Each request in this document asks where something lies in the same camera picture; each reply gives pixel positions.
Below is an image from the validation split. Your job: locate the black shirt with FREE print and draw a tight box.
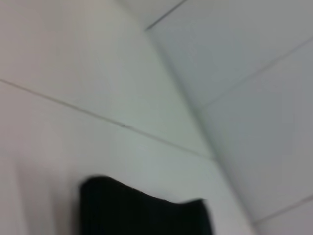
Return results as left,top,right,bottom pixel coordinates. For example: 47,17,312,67
79,174,215,235

